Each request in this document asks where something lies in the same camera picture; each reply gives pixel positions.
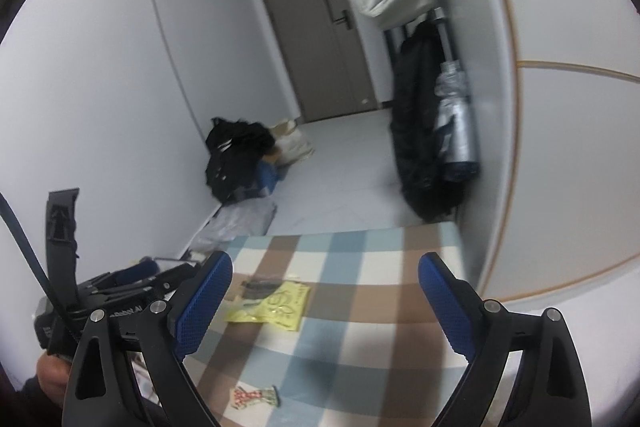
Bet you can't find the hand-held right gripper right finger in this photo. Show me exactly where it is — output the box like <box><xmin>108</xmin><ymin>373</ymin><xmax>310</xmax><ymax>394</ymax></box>
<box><xmin>418</xmin><ymin>252</ymin><xmax>593</xmax><ymax>427</ymax></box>

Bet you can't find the black backpack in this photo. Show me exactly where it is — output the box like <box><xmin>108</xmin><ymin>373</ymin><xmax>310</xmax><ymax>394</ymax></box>
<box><xmin>204</xmin><ymin>118</ymin><xmax>278</xmax><ymax>202</ymax></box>

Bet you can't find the grey brown door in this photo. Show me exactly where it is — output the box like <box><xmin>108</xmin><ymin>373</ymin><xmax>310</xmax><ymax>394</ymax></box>
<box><xmin>250</xmin><ymin>0</ymin><xmax>380</xmax><ymax>124</ymax></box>

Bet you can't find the yellow bicycle print bag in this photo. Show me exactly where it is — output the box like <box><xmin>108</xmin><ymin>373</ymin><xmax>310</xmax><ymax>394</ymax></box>
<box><xmin>223</xmin><ymin>282</ymin><xmax>312</xmax><ymax>333</ymax></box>

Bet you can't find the cream cloth bag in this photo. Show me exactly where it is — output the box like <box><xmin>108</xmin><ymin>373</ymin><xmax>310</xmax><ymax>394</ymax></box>
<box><xmin>277</xmin><ymin>127</ymin><xmax>316</xmax><ymax>165</ymax></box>

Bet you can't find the person's left hand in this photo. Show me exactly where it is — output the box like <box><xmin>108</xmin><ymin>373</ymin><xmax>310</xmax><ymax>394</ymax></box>
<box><xmin>36</xmin><ymin>349</ymin><xmax>76</xmax><ymax>400</ymax></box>

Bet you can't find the folded silver umbrella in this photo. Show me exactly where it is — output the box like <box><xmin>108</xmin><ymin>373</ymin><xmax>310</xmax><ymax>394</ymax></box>
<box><xmin>431</xmin><ymin>7</ymin><xmax>482</xmax><ymax>182</ymax></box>

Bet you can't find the checked tablecloth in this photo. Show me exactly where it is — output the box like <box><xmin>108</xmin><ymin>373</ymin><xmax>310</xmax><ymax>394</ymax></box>
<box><xmin>127</xmin><ymin>221</ymin><xmax>481</xmax><ymax>427</ymax></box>

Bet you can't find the white wardrobe with wood trim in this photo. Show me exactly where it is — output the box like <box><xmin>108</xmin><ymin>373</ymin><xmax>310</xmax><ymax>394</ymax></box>
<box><xmin>457</xmin><ymin>0</ymin><xmax>640</xmax><ymax>303</ymax></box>

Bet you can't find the red patterned wrapper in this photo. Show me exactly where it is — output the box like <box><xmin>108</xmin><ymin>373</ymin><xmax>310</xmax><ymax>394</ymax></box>
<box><xmin>230</xmin><ymin>385</ymin><xmax>281</xmax><ymax>409</ymax></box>

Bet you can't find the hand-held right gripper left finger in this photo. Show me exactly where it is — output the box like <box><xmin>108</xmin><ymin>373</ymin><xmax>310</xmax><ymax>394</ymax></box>
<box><xmin>61</xmin><ymin>251</ymin><xmax>234</xmax><ymax>427</ymax></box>

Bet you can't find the person's left forearm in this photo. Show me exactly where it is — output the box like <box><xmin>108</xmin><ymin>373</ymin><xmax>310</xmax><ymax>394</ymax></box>
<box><xmin>0</xmin><ymin>357</ymin><xmax>68</xmax><ymax>427</ymax></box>

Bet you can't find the grey plastic bag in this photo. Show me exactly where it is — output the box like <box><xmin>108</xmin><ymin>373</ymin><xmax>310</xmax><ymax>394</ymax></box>
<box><xmin>192</xmin><ymin>199</ymin><xmax>278</xmax><ymax>253</ymax></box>

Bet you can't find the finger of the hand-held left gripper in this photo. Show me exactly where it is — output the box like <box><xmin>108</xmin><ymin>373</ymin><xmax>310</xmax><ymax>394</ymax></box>
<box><xmin>80</xmin><ymin>257</ymin><xmax>198</xmax><ymax>303</ymax></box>

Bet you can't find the hanging black jacket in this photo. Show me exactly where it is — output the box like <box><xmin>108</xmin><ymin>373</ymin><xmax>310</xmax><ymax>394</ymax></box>
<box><xmin>390</xmin><ymin>22</ymin><xmax>468</xmax><ymax>223</ymax></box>

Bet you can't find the brown paper bag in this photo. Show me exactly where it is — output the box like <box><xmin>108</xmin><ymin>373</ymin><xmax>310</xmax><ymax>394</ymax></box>
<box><xmin>267</xmin><ymin>119</ymin><xmax>301</xmax><ymax>158</ymax></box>

